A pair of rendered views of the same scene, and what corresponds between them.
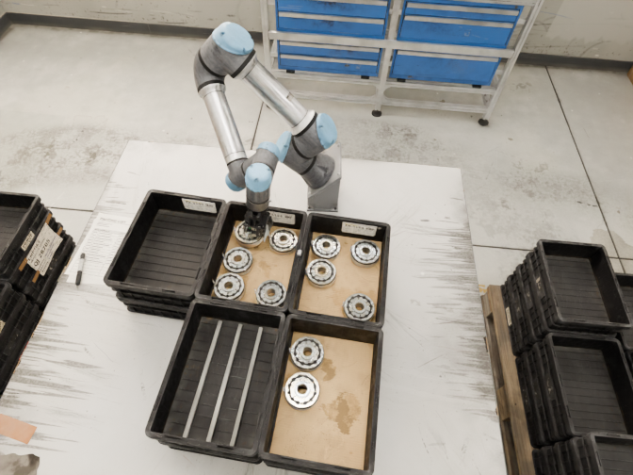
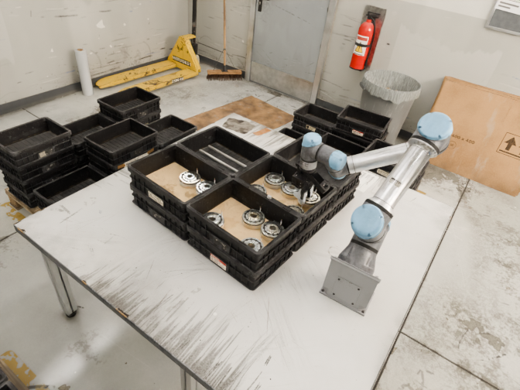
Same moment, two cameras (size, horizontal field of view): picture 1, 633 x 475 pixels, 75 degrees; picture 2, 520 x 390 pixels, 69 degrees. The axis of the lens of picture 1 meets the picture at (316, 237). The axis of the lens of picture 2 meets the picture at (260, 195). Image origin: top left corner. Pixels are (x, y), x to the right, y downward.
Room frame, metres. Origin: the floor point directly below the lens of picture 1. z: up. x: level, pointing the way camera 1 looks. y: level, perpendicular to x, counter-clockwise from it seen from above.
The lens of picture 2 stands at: (1.32, -1.12, 1.97)
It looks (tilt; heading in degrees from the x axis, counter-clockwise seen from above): 38 degrees down; 118
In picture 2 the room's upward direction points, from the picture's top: 8 degrees clockwise
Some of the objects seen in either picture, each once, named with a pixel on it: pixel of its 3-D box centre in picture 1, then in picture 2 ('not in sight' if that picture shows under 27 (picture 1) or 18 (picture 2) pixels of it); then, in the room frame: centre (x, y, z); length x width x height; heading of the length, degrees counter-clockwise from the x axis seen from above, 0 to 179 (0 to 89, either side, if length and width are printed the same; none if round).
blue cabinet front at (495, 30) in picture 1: (450, 44); not in sight; (2.63, -0.81, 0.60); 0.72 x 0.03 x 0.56; 88
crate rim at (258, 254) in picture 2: (342, 266); (244, 213); (0.70, -0.09, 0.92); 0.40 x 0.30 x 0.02; 174
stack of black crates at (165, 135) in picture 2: not in sight; (166, 147); (-0.58, 0.76, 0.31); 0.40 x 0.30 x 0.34; 88
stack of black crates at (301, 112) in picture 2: not in sight; (316, 131); (0.21, 1.88, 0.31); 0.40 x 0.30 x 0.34; 178
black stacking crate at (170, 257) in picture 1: (173, 248); (317, 169); (0.77, 0.50, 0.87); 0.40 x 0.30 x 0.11; 174
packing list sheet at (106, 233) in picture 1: (106, 247); (348, 172); (0.86, 0.83, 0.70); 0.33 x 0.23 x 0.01; 178
